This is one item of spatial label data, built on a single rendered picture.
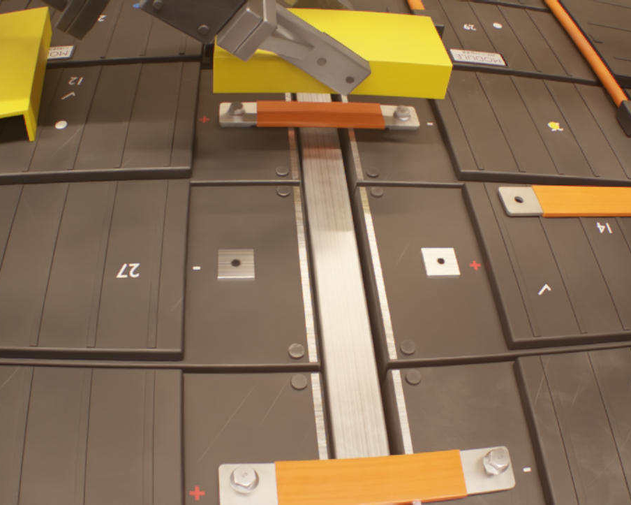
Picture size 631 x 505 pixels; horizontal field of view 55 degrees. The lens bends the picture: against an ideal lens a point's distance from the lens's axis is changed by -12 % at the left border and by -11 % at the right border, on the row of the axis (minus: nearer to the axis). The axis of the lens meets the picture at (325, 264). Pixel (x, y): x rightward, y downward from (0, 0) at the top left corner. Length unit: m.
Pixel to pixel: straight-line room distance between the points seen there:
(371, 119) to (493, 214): 0.12
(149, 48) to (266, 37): 0.22
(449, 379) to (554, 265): 0.12
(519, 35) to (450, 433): 0.44
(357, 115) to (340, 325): 0.18
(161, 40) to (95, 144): 0.15
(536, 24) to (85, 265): 0.52
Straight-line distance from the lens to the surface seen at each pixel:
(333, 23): 0.48
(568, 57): 0.68
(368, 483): 0.33
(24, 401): 0.36
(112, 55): 0.58
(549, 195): 0.48
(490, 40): 0.65
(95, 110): 0.52
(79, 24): 0.44
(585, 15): 0.78
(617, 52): 0.72
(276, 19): 0.38
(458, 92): 0.56
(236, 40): 0.38
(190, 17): 0.38
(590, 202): 0.49
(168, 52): 0.57
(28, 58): 0.54
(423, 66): 0.45
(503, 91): 0.58
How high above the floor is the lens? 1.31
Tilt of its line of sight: 50 degrees down
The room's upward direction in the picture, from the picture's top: 9 degrees clockwise
